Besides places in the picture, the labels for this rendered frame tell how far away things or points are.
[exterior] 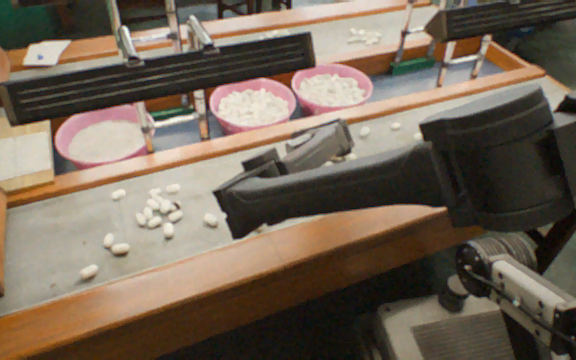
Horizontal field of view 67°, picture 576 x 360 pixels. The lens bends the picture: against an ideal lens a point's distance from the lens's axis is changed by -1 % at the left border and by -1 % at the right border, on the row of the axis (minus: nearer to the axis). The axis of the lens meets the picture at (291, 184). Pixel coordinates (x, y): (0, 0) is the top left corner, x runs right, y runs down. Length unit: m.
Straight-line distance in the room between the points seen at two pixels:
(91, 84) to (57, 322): 0.45
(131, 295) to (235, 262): 0.22
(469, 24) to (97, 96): 0.90
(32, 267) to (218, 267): 0.40
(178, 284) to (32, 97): 0.44
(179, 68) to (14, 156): 0.58
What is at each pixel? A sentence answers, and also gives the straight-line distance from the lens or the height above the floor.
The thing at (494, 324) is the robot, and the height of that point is 0.48.
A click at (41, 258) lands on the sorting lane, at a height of 0.74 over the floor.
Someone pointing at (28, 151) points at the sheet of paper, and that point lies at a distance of 1.34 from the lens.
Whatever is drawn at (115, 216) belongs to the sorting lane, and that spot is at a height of 0.74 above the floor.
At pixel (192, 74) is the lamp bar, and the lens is 0.93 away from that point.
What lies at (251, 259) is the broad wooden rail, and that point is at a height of 0.77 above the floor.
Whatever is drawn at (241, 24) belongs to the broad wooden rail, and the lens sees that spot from 1.89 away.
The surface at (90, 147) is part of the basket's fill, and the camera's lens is 1.36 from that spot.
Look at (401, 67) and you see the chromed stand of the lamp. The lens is 1.80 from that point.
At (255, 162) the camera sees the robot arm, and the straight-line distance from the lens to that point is 0.66.
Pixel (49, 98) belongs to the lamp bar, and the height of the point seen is 1.08.
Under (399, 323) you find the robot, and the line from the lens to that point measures 1.26.
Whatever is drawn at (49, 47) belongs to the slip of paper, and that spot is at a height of 0.77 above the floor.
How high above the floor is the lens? 1.54
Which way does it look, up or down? 44 degrees down
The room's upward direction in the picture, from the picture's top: 3 degrees clockwise
